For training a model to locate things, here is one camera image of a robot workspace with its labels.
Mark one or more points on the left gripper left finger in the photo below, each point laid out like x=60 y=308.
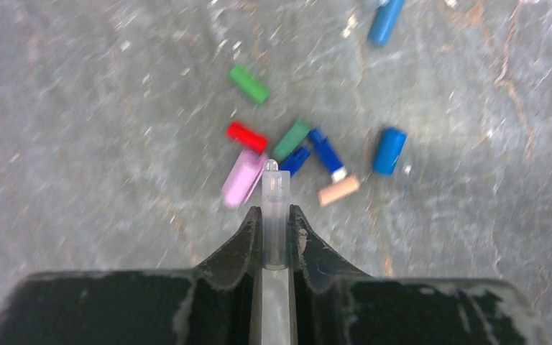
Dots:
x=216 y=302

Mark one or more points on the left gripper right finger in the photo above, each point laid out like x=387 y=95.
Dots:
x=334 y=302

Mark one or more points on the peach marker cap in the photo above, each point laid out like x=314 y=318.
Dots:
x=339 y=190

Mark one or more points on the clear pen cap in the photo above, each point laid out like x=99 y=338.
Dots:
x=275 y=214

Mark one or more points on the purple highlighter cap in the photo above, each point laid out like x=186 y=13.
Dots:
x=243 y=178

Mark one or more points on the dark blue marker cap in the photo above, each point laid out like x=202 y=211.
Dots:
x=327 y=155

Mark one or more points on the red marker cap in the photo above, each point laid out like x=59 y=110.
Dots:
x=247 y=136

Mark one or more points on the light green marker cap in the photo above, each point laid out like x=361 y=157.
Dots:
x=249 y=85

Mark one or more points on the light blue cap marker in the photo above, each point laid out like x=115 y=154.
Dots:
x=387 y=15

